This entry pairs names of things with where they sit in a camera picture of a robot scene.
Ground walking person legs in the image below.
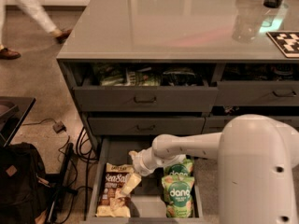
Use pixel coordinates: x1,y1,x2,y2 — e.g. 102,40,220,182
0,0,72,60

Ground grey top right drawer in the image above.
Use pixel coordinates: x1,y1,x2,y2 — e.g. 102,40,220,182
216,63,299,106

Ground grey bottom left drawer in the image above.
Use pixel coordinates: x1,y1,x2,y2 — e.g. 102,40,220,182
80,136,206,224

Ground grey middle left drawer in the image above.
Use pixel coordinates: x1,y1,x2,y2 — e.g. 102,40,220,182
88,117,205,135

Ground grey top left drawer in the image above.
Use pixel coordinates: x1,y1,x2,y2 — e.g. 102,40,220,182
73,63,219,113

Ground brown sea salt chip bag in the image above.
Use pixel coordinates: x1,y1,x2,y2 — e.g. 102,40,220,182
95,163,134,217

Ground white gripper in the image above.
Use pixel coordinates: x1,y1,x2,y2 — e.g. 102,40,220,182
121,147,164,196

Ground grey counter cabinet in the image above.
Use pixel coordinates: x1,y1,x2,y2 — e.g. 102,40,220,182
58,0,299,150

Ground green dang bag front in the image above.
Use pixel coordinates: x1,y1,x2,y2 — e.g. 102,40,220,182
162,175,194,218

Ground black white marker tag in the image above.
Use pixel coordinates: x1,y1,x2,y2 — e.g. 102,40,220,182
266,31,299,58

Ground green snack bags in drawer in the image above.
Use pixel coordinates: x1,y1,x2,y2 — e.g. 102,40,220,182
93,63,203,87

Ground green dang bag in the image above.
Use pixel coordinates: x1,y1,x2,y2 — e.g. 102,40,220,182
162,175,194,218
164,159,193,176

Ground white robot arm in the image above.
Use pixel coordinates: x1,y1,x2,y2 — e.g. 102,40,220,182
129,114,299,224

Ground green dang bag middle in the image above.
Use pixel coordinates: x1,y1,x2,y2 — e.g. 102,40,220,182
164,159,193,176

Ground black side table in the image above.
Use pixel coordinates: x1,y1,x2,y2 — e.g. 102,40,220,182
0,96,36,147

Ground grey middle right drawer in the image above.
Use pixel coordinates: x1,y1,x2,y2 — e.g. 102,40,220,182
203,106,299,133

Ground grey drawer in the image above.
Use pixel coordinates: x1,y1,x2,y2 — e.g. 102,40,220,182
80,136,206,224
203,106,299,133
216,63,299,106
73,63,219,113
88,117,205,135

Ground black floor cables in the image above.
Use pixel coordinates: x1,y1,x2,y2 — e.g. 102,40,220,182
21,118,98,224

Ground black backpack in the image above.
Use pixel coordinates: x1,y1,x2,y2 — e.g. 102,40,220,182
0,143,50,224

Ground black power adapter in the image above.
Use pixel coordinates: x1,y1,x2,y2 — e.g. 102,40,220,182
52,121,66,133

